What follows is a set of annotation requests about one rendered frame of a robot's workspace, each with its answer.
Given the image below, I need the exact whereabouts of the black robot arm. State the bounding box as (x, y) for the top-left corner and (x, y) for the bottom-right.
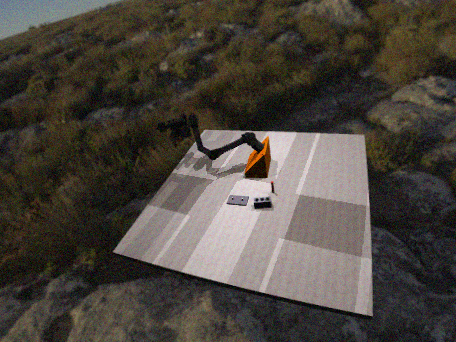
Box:
(171, 114), (265, 160)

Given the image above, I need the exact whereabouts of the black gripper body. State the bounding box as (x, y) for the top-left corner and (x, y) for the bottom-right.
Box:
(157, 119), (177, 132)

